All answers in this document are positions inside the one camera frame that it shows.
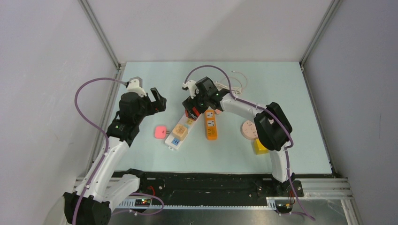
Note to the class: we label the pink flat plug adapter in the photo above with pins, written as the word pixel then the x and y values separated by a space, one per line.
pixel 161 132

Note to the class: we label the yellow cube socket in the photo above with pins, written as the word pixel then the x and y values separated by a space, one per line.
pixel 259 148

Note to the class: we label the orange power strip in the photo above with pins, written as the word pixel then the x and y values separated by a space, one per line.
pixel 210 125

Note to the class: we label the beige dragon cube adapter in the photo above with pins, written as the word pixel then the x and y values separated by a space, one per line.
pixel 180 131

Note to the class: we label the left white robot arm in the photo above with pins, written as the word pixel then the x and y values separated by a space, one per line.
pixel 94 200

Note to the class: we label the red cube socket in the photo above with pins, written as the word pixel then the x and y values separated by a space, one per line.
pixel 192 113

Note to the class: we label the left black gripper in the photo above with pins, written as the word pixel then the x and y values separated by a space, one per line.
pixel 160 108

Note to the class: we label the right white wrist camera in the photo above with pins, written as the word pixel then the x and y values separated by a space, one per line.
pixel 190 85

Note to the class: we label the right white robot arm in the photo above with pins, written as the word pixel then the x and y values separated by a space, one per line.
pixel 271 124

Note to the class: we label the pink round power strip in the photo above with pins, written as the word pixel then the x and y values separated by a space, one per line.
pixel 249 131

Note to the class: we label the white multicolour power strip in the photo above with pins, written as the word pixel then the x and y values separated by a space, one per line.
pixel 172 142

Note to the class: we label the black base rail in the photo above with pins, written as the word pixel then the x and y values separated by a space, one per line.
pixel 210 190

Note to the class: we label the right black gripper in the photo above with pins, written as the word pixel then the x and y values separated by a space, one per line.
pixel 189 103

